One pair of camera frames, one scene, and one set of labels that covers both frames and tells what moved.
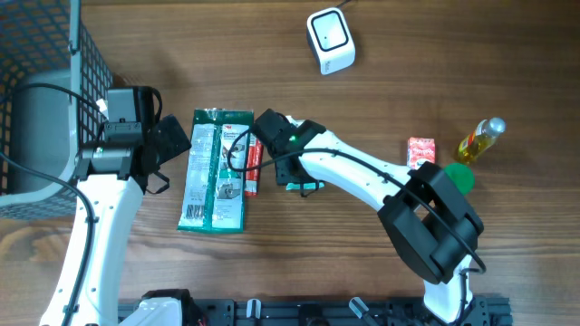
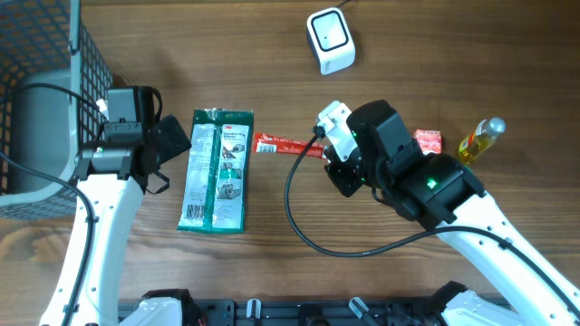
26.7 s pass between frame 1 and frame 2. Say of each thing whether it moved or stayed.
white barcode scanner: stayed
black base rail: stayed
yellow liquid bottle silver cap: stayed
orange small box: moved
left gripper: stayed
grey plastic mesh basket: stayed
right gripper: moved
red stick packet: moved
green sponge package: stayed
